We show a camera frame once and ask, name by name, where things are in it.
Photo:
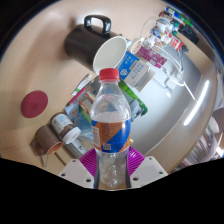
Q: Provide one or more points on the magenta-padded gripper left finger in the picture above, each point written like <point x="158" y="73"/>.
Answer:
<point x="80" y="170"/>

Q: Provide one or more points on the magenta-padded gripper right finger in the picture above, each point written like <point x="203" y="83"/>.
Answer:
<point x="146" y="170"/>

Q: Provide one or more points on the clear red-capped water bottle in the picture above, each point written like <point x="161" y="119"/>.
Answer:
<point x="110" y="133"/>

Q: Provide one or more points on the brown jar with white lid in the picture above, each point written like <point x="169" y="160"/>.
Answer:
<point x="65" y="126"/>

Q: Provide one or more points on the brown mug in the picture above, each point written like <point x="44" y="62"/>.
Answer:
<point x="46" y="138"/>

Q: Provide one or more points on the grey shaker bottle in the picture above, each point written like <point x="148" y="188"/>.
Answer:
<point x="136" y="108"/>

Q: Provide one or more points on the green plastic bottle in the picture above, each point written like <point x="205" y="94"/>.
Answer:
<point x="133" y="95"/>

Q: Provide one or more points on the flat round red coaster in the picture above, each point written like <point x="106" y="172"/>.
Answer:
<point x="34" y="104"/>

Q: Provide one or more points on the green and white marker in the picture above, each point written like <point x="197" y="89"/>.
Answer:
<point x="81" y="85"/>

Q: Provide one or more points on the white and blue carton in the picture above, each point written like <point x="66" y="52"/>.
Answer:
<point x="135" y="70"/>

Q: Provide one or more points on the magenta pouch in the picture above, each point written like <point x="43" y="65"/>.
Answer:
<point x="151" y="56"/>

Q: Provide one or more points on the black mug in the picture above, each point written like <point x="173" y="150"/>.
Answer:
<point x="81" y="46"/>

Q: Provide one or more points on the red and white can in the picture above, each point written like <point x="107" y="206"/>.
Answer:
<point x="175" y="42"/>

